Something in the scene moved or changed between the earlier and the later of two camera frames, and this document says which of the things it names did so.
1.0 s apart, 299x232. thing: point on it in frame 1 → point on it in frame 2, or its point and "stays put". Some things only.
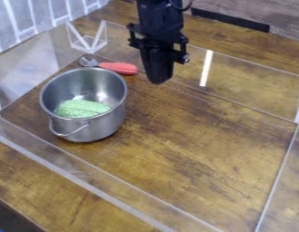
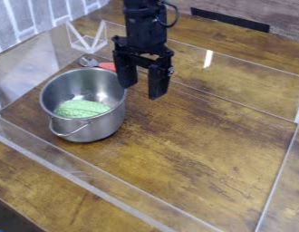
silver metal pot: [90, 84] stays put
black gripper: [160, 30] → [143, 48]
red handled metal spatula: [111, 66] stays put
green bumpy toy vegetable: [80, 109] stays put
